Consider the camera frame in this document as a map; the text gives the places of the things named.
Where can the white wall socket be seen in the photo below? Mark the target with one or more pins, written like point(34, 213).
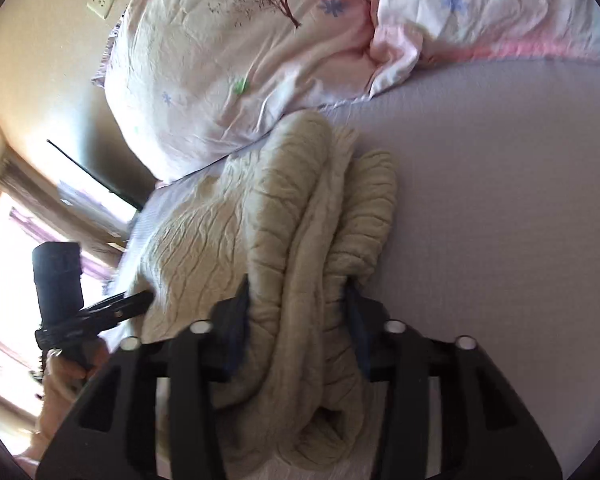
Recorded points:
point(101, 2)

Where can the dark bed frame edge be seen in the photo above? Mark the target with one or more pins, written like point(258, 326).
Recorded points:
point(100, 177)

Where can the person's left forearm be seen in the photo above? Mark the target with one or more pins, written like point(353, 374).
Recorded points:
point(47, 425)

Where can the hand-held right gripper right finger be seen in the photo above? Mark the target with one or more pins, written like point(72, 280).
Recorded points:
point(356, 327)

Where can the beige knitted sweater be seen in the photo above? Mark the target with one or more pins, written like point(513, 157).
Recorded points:
point(285, 240)

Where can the pink floral quilt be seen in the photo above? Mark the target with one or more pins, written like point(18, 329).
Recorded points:
point(480, 5)

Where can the lavender bed sheet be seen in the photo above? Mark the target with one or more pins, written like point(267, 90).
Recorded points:
point(495, 200)

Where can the brown curtain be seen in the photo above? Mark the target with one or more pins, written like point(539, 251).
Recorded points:
point(65, 205)

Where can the person's left hand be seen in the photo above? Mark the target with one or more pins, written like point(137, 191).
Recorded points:
point(72, 367)

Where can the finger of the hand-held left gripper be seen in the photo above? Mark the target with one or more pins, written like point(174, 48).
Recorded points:
point(125, 306)

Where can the pink floral pillow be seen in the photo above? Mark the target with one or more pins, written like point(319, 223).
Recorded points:
point(220, 60)

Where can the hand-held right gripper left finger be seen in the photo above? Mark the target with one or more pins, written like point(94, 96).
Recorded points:
point(236, 327)

